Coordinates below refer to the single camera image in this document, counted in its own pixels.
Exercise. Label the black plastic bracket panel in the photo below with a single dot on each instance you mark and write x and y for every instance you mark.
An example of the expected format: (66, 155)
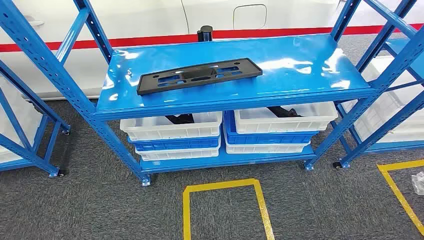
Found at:
(149, 84)

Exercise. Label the black plastic part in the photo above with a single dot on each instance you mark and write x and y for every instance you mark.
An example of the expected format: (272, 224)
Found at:
(283, 112)
(182, 119)

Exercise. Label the blue metal shelf rack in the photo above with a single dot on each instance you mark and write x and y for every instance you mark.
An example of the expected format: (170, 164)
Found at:
(298, 73)
(394, 146)
(20, 150)

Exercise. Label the yellow floor tape square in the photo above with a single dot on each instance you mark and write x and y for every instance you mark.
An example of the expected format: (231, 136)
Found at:
(397, 193)
(218, 185)

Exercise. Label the clear plastic wrap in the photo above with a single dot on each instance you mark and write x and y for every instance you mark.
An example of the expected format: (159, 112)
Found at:
(419, 184)

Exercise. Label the black cylindrical post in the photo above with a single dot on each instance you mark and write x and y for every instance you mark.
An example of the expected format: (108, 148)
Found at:
(206, 33)

